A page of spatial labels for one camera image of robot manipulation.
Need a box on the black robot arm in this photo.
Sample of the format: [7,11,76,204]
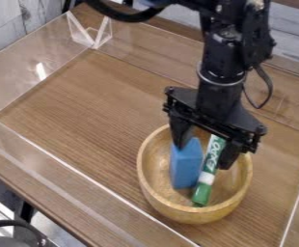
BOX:
[140,0,277,170]

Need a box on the brown wooden bowl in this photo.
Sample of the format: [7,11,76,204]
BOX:
[136,124,253,225]

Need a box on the blue foam block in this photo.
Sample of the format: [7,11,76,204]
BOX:
[170,137,205,189]

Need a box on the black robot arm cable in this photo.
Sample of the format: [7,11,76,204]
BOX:
[84,0,170,23]

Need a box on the green Expo marker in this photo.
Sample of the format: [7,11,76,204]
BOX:
[193,135,226,207]

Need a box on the clear acrylic tray wall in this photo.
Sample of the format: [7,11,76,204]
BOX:
[0,7,299,247]

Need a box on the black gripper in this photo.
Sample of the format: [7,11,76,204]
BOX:
[163,63,267,170]

